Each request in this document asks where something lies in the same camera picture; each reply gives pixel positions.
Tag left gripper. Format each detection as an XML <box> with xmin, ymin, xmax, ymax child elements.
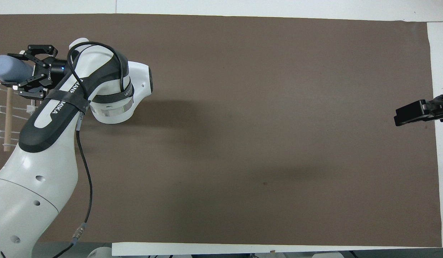
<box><xmin>2</xmin><ymin>44</ymin><xmax>70</xmax><ymax>100</ymax></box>

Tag blue-grey cup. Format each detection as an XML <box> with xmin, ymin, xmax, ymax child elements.
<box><xmin>0</xmin><ymin>54</ymin><xmax>36</xmax><ymax>82</ymax></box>

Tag wooden cup holder white pegs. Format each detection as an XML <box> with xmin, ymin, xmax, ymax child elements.
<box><xmin>0</xmin><ymin>82</ymin><xmax>41</xmax><ymax>152</ymax></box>

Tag black cable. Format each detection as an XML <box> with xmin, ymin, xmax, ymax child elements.
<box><xmin>51</xmin><ymin>42</ymin><xmax>133</xmax><ymax>258</ymax></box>

